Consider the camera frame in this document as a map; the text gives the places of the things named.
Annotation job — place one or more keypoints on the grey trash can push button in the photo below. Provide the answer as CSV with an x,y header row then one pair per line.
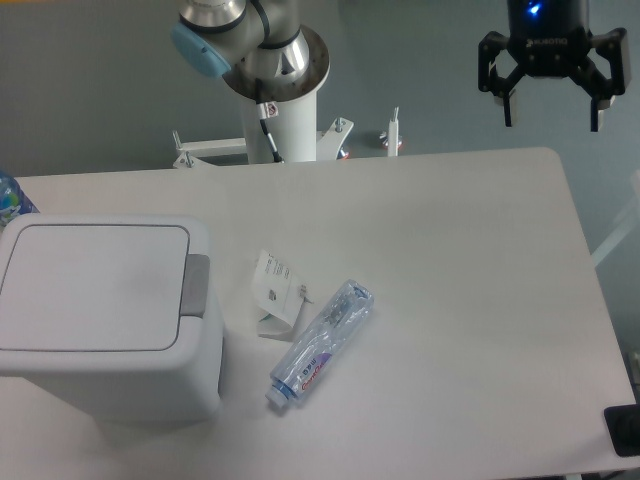
x,y
195,286

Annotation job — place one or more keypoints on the blue labelled bottle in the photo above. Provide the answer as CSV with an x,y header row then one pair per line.
x,y
14,201

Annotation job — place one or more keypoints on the black device at table edge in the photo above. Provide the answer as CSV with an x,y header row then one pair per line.
x,y
623,425

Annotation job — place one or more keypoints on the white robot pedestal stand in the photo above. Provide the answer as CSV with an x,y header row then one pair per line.
x,y
274,131

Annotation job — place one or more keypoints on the white trash can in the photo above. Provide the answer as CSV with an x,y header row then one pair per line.
x,y
90,313

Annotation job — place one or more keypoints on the empty clear plastic bottle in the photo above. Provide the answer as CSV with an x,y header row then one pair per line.
x,y
304,364

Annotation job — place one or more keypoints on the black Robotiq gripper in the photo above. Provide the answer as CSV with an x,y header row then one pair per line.
x,y
547,37

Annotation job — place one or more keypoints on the white paper packet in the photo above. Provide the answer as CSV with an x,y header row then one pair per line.
x,y
279,293

